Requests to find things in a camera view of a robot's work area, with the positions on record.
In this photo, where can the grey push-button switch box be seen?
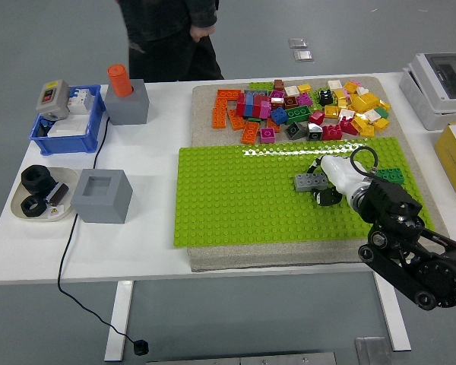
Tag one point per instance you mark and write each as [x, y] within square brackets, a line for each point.
[51, 97]

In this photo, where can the white switch panel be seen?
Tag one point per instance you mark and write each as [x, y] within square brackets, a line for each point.
[70, 125]

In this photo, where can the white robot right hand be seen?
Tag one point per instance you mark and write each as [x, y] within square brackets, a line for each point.
[342, 175]

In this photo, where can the white electrical enclosure box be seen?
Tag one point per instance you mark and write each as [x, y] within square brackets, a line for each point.
[422, 87]

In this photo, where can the dark grey long brick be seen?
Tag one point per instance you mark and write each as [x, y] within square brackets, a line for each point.
[256, 93]

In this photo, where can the brown square brick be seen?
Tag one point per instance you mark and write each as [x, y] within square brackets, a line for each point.
[290, 102]

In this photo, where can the dark green building brick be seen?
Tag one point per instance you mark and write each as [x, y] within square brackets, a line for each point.
[393, 175]
[298, 113]

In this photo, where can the orange cylinder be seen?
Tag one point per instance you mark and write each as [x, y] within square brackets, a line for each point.
[119, 80]

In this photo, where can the short grey metal plate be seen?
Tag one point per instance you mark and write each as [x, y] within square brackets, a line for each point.
[372, 351]

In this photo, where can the red building brick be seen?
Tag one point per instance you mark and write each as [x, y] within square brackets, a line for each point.
[332, 133]
[348, 127]

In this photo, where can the small black hex nut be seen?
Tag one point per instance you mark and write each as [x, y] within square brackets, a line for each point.
[24, 207]

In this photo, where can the grey block with round hole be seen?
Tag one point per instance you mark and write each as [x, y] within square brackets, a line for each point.
[129, 110]

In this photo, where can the small green building brick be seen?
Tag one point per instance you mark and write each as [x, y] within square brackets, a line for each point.
[382, 113]

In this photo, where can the metal floor socket cover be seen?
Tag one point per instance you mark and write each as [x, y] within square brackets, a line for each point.
[303, 56]
[298, 43]

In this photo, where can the blue plastic bin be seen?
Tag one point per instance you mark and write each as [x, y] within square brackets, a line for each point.
[66, 146]

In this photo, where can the white circuit breaker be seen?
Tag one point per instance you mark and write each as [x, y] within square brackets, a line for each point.
[79, 100]

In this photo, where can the magenta building brick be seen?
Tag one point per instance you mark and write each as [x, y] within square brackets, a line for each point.
[304, 99]
[268, 135]
[277, 94]

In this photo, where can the long grey metal plate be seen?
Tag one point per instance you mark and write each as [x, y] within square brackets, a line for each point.
[251, 359]

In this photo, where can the person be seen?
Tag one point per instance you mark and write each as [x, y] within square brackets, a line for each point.
[163, 45]

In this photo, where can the red tall brick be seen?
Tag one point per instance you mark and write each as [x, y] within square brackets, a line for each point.
[257, 106]
[240, 106]

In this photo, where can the dark grey slope brick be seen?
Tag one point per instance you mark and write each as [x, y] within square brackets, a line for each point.
[295, 131]

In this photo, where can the grey block with square hole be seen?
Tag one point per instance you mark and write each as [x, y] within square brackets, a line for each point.
[99, 209]

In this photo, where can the orange building brick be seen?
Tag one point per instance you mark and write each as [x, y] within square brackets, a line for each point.
[220, 103]
[273, 128]
[219, 118]
[228, 94]
[236, 121]
[249, 133]

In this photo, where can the blue tall brick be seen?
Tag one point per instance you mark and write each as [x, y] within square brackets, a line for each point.
[249, 106]

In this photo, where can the large black hex nut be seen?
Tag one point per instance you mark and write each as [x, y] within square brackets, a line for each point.
[27, 180]

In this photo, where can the large yellow building brick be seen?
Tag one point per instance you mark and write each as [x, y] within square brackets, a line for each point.
[363, 102]

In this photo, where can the green studded baseplate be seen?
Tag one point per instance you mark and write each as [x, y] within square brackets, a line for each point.
[232, 197]

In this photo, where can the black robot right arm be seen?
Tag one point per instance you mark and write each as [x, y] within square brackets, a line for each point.
[395, 201]

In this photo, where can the silver slope brick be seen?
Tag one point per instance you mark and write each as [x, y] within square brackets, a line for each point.
[314, 133]

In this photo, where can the lime green building brick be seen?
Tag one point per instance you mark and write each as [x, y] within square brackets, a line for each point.
[316, 94]

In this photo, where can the black building brick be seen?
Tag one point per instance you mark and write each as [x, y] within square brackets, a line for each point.
[325, 99]

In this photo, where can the grey-brown foam mat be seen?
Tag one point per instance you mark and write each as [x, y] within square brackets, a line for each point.
[205, 125]

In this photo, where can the white building brick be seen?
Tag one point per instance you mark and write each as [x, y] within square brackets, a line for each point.
[292, 90]
[334, 85]
[362, 91]
[346, 115]
[372, 115]

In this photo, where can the person's hand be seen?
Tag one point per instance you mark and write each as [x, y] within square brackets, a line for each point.
[203, 32]

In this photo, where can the pink tall brick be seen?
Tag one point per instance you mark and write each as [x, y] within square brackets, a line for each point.
[265, 111]

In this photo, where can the small brown brick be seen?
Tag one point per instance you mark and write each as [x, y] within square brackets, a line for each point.
[278, 84]

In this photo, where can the crimson building brick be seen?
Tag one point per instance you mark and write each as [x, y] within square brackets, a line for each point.
[316, 117]

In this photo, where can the brown sanding drum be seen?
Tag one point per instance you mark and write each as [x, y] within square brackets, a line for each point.
[59, 193]

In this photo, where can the white table leg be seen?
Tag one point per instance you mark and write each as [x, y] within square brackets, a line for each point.
[399, 331]
[118, 323]

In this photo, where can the white warning label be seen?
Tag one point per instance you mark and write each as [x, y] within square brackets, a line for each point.
[54, 214]

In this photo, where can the cream oval tray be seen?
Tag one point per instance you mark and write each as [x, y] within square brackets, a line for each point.
[69, 176]

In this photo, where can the dark green flat brick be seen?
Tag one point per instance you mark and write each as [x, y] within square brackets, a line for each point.
[253, 119]

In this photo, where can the blue square brick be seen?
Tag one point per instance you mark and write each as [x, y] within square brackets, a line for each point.
[279, 116]

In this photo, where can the pink building brick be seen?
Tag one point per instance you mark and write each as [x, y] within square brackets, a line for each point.
[358, 82]

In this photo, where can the lime green flat brick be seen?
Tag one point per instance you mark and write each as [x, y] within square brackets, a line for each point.
[258, 86]

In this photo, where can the small black device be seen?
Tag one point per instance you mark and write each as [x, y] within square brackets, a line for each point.
[42, 130]

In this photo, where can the grey building brick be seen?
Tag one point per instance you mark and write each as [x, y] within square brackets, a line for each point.
[306, 182]

